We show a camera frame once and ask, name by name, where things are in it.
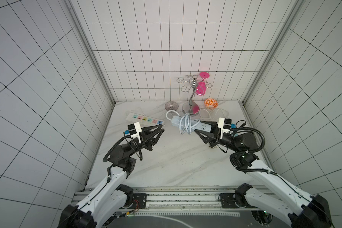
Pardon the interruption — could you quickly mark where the white cord of teal strip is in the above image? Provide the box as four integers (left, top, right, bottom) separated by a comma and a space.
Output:
198, 107, 230, 120

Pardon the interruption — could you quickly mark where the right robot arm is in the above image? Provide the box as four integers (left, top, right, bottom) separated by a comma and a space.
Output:
188, 118, 334, 228

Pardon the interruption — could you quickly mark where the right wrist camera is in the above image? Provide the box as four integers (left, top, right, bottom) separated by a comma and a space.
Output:
217, 117, 236, 139

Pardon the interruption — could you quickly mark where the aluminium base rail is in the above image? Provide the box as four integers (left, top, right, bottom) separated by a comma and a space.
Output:
71, 186, 280, 213

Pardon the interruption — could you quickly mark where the white strip with colourful sockets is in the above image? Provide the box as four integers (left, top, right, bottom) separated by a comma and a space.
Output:
126, 112, 164, 126

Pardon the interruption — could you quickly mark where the light blue power cord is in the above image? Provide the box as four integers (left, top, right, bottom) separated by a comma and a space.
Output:
165, 109, 200, 135

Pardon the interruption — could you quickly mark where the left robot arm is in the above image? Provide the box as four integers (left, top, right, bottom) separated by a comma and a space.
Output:
58, 122, 164, 228

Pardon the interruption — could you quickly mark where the pink plastic goblet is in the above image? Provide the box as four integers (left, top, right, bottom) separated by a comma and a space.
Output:
196, 72, 210, 96

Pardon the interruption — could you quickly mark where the orange patterned bowl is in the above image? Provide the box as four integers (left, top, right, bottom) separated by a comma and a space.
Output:
204, 98, 219, 110

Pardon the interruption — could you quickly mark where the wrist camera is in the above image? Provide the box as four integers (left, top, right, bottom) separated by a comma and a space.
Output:
217, 117, 236, 139
124, 122, 142, 143

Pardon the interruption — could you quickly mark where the striped grey bowl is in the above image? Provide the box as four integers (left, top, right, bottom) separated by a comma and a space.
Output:
164, 101, 179, 111

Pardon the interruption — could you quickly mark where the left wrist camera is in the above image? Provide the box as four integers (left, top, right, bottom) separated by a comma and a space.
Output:
124, 122, 142, 143

